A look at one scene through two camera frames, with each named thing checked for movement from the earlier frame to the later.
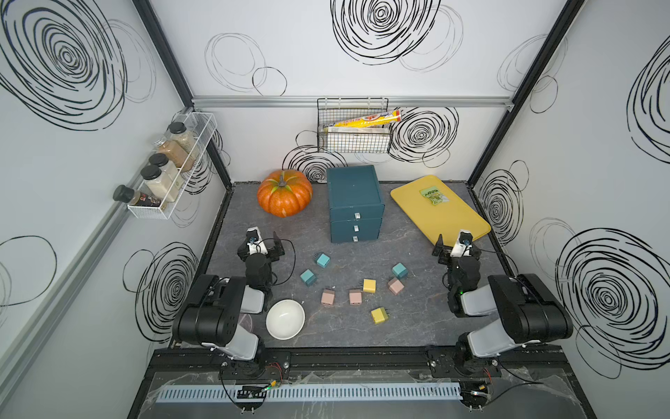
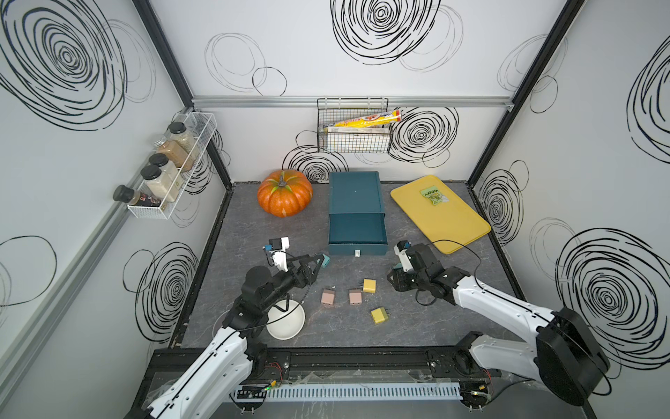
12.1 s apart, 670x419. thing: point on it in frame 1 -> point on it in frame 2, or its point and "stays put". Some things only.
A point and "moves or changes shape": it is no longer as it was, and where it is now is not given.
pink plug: [327, 298] stays put
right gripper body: [445, 258] -> [408, 279]
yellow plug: [379, 315] stays put
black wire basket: [360, 140] stays put
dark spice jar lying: [127, 195] stays put
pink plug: [355, 297] stays put
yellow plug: [369, 285] stays put
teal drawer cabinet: [355, 207] moves or changes shape
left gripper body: [272, 255] -> [298, 281]
